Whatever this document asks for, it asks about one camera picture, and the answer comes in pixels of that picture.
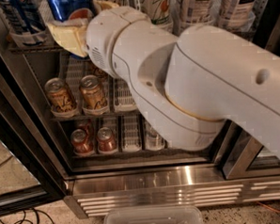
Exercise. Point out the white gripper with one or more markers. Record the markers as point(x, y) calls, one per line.
point(100, 33)

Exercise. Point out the blue pepsi can with logo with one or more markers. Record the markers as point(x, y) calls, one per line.
point(64, 10)

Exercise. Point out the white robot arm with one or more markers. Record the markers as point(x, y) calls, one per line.
point(185, 86)

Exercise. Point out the rear gold can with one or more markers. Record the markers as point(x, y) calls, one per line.
point(94, 70)

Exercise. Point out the gold can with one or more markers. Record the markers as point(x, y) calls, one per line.
point(94, 70)
point(93, 92)
point(60, 95)

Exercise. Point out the left blue pepsi can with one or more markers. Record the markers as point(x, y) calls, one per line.
point(23, 16)

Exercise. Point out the right white 7up can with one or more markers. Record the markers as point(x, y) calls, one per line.
point(156, 10)

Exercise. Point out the front left gold can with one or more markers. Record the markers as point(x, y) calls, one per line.
point(60, 95)

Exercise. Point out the empty white can tray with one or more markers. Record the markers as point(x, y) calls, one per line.
point(123, 101)

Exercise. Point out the rear red can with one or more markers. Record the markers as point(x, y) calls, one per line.
point(86, 125)

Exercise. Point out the red can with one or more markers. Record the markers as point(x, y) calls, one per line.
point(81, 142)
point(86, 125)
point(106, 140)

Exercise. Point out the left white tea can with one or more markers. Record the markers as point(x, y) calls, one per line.
point(195, 12)

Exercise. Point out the white tea can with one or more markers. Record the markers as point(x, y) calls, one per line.
point(195, 12)
point(234, 13)

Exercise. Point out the front left red can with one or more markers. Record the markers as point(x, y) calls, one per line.
point(81, 142)

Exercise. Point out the stainless fridge cabinet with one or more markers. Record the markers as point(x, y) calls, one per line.
point(97, 182)

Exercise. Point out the right white tea can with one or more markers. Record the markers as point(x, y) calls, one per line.
point(234, 13)

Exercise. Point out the left glass fridge door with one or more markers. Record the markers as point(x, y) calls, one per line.
point(25, 151)

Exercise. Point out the glass fridge door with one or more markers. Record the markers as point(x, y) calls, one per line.
point(25, 151)
point(239, 155)

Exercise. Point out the right glass fridge door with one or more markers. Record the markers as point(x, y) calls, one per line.
point(239, 155)

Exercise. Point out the middle clear water bottle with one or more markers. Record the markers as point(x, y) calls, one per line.
point(154, 141)

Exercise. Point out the clear plastic bin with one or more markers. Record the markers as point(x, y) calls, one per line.
point(155, 215)

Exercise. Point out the middle wire shelf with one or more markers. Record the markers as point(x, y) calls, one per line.
point(104, 115)

